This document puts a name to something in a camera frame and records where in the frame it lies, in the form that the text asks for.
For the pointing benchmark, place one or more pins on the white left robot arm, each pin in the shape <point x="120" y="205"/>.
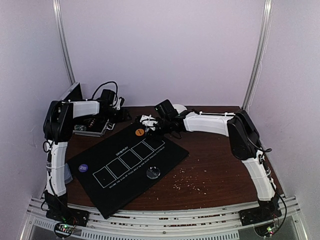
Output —
<point x="58" y="129"/>

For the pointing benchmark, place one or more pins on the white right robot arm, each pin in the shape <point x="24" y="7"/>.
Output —
<point x="244" y="141"/>

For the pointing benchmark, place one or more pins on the purple small blind button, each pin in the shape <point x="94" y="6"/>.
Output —
<point x="83" y="168"/>

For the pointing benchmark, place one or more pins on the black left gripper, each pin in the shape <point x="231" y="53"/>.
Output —
<point x="123" y="117"/>

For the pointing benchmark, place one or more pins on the aluminium poker chip case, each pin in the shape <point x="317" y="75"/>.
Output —
<point x="95" y="126"/>

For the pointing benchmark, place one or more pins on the right aluminium frame post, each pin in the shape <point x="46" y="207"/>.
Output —
<point x="260" y="51"/>

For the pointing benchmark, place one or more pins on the aluminium frame post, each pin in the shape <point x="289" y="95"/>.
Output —
<point x="260" y="51"/>
<point x="63" y="41"/>

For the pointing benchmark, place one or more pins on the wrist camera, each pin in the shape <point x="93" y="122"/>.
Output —
<point x="166" y="110"/>
<point x="109" y="97"/>

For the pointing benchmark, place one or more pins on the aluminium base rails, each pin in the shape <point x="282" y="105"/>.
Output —
<point x="213" y="223"/>

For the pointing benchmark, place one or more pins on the poker chip row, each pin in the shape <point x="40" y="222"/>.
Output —
<point x="79" y="127"/>

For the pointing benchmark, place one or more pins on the black poker play mat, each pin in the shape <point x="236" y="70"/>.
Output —
<point x="117" y="167"/>

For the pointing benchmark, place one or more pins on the black dealer button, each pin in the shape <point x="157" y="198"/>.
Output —
<point x="153" y="172"/>

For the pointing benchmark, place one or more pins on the white and red bowl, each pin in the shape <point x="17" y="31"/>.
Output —
<point x="179" y="108"/>

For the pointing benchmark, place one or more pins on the grey playing card deck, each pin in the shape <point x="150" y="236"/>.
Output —
<point x="67" y="174"/>

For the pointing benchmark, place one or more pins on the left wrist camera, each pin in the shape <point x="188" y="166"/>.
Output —
<point x="109" y="97"/>

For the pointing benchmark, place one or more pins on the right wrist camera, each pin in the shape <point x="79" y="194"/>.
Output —
<point x="166" y="110"/>

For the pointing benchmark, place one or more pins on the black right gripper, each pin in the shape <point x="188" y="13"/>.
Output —
<point x="155" y="127"/>

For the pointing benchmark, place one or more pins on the orange big blind button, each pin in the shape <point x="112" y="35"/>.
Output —
<point x="140" y="132"/>

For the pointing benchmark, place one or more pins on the left aluminium frame post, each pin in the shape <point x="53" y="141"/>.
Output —
<point x="63" y="41"/>

